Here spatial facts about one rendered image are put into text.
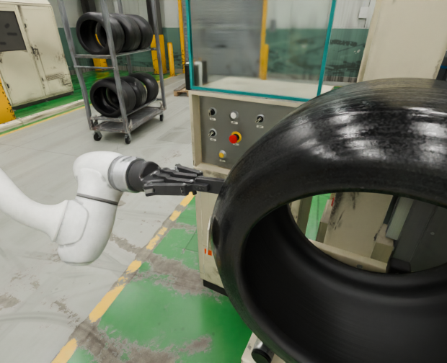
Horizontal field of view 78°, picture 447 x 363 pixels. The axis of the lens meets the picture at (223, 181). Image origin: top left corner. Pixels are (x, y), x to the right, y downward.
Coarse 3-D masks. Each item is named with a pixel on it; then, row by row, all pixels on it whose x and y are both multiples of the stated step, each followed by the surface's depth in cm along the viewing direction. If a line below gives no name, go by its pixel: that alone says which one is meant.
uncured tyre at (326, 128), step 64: (320, 128) 33; (384, 128) 29; (256, 192) 38; (320, 192) 33; (384, 192) 30; (256, 256) 67; (320, 256) 72; (256, 320) 51; (320, 320) 65; (384, 320) 64
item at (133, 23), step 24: (120, 0) 421; (96, 24) 360; (120, 24) 349; (144, 24) 401; (72, 48) 343; (96, 48) 372; (120, 48) 357; (144, 48) 427; (96, 96) 399; (120, 96) 358; (144, 96) 419; (96, 120) 404; (120, 120) 376; (144, 120) 424
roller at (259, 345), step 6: (258, 342) 60; (258, 348) 59; (264, 348) 58; (252, 354) 59; (258, 354) 58; (264, 354) 57; (270, 354) 58; (258, 360) 59; (264, 360) 58; (270, 360) 58
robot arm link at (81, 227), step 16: (0, 176) 59; (0, 192) 58; (16, 192) 60; (0, 208) 59; (16, 208) 60; (32, 208) 61; (48, 208) 63; (64, 208) 63; (80, 208) 64; (96, 208) 66; (112, 208) 69; (32, 224) 62; (48, 224) 62; (64, 224) 62; (80, 224) 63; (96, 224) 65; (112, 224) 70; (64, 240) 63; (80, 240) 64; (96, 240) 65; (64, 256) 64; (80, 256) 64; (96, 256) 67
